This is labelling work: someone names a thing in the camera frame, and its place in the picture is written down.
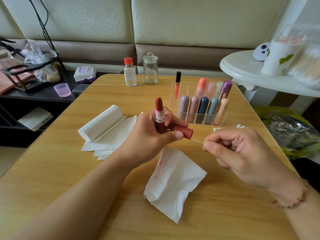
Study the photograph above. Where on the person's left hand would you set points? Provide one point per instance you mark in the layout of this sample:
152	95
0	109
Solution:
147	140

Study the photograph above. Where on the person's right hand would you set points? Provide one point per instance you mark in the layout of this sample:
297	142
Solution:
247	157

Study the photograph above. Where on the red lipstick pink tube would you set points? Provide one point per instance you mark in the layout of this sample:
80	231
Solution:
159	114

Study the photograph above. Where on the pile of cotton swabs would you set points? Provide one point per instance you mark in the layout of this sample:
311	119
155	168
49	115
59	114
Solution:
227	127

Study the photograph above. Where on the dark red lipstick cap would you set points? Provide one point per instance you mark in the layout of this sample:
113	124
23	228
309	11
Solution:
183	131

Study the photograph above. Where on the stack of white tissues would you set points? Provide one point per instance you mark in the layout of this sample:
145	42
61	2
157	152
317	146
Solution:
107	137

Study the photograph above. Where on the thin wooden cotton swab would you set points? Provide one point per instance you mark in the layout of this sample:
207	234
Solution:
197	140

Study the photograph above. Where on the white tissue sheet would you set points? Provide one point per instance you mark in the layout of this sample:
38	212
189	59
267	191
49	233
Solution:
172	185

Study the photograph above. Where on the clear acrylic lipstick organizer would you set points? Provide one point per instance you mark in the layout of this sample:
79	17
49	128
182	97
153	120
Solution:
205	105

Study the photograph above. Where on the person's right forearm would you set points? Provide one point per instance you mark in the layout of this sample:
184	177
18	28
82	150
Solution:
307	217

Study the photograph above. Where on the person's left forearm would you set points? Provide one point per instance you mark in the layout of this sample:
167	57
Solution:
70	202

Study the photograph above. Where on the yellow-green bin with bag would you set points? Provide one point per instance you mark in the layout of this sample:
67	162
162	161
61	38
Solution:
295	132

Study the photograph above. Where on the clear bottle red cap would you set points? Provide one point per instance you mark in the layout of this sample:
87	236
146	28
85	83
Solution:
130	74

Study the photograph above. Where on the glass jar with lid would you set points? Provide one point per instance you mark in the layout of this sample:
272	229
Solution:
150	70

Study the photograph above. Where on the white round side table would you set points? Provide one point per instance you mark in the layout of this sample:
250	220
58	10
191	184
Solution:
245	70

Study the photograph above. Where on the wet wipes pack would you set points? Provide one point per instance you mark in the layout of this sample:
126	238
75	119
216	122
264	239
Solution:
85	73

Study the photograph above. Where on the small purple plastic cup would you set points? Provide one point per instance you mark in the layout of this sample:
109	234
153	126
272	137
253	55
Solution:
62	90

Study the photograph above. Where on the white mug green leaf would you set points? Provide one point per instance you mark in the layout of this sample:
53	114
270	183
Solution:
280	57

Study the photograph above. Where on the white panda figure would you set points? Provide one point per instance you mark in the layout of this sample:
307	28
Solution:
261	51

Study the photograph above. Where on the black low shelf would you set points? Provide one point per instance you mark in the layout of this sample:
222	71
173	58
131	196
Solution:
45	100

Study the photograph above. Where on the white power bank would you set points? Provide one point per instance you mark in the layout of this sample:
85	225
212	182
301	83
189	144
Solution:
35	119

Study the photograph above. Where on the beige padded backrest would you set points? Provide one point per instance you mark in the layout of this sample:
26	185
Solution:
200	20

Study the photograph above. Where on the crumpled clear plastic bag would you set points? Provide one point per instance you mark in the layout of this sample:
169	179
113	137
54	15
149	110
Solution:
40	55

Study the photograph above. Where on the pink tray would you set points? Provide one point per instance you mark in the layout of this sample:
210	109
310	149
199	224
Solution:
10	82

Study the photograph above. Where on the jar with wooden lid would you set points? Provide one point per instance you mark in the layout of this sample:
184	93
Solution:
4	53

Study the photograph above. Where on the black clip tool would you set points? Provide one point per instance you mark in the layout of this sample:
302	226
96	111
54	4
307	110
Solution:
6	41

